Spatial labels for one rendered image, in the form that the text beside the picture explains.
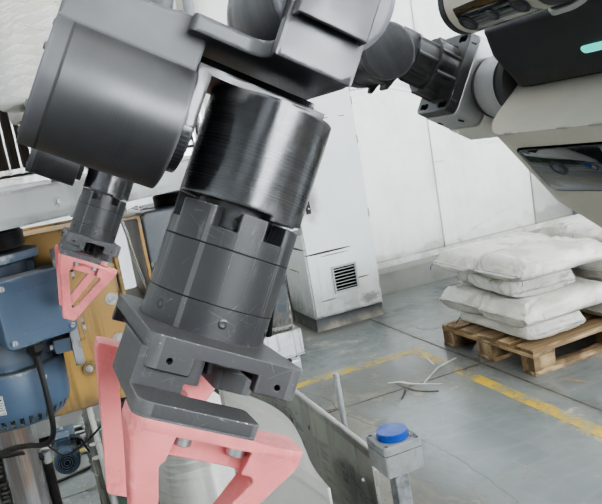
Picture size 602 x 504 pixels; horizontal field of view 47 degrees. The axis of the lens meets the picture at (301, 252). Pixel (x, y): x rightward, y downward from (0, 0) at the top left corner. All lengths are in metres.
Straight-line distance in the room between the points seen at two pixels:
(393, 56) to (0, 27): 0.53
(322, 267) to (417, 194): 1.39
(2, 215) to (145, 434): 0.79
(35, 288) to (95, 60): 0.73
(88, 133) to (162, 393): 0.10
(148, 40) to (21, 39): 0.77
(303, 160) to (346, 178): 4.83
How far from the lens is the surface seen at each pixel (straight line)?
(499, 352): 4.16
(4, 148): 3.95
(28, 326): 0.99
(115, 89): 0.28
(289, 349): 1.35
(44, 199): 1.07
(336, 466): 1.82
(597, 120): 0.82
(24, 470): 1.39
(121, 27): 0.30
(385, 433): 1.36
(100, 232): 0.88
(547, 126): 0.88
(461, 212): 6.35
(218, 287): 0.29
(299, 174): 0.30
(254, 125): 0.30
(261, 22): 0.32
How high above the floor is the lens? 1.42
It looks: 9 degrees down
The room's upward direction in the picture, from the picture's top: 10 degrees counter-clockwise
